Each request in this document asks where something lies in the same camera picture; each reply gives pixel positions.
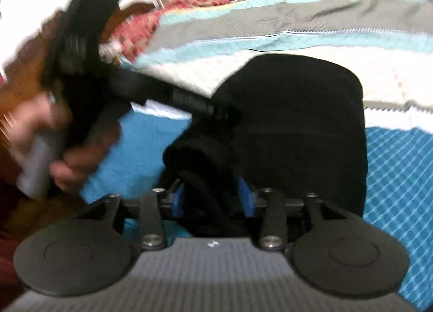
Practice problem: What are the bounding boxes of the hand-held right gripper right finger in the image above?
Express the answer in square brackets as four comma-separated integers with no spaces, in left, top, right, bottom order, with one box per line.
[237,177,342,252]

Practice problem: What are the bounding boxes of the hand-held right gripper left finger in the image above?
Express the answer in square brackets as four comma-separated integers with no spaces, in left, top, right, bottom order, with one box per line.
[79,180,186,252]

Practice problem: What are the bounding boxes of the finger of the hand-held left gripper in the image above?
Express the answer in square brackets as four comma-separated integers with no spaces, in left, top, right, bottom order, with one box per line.
[110,68,243,125]

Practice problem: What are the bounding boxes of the black pants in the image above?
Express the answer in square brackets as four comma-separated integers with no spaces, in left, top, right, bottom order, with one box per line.
[162,54,369,239]

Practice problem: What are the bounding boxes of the person's left hand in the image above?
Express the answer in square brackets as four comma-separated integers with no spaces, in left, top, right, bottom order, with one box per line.
[8,96,122,195]

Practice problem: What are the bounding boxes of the brown wooden headboard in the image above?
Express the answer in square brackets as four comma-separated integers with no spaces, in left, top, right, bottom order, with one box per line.
[0,3,158,150]

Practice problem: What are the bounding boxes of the quilted patchwork blanket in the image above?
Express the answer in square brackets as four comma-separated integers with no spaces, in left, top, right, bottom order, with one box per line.
[83,0,433,312]

